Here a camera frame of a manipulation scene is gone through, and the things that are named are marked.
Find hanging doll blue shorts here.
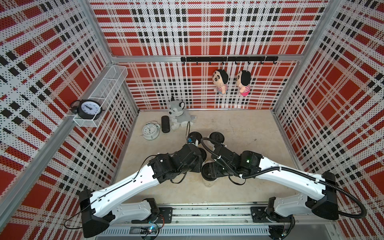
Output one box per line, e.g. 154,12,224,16
213,70,229,95

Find paper cup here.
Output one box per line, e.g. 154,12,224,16
203,179,215,188

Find hanging doll pink dress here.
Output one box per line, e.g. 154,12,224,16
236,70,251,97

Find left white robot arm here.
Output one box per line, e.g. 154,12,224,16
79,144,207,238

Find black glasses case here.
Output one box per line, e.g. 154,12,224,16
161,116,171,134

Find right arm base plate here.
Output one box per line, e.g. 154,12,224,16
251,207,292,223

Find black wall clock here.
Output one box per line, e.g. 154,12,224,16
70,100,103,120

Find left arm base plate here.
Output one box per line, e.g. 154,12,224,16
131,207,173,224

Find white alarm clock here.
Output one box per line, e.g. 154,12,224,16
141,121,161,141

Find white wire basket shelf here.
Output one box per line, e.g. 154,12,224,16
74,65,128,128

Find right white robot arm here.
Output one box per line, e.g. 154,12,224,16
207,144,367,221

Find black hook rail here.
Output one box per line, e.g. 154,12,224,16
181,56,279,63

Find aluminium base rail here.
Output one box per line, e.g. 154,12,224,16
91,203,342,240

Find black cup lid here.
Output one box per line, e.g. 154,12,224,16
187,132,203,146
209,132,225,143
201,163,217,182
199,148,207,163

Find grey husky plush toy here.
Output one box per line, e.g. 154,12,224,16
168,96,197,130

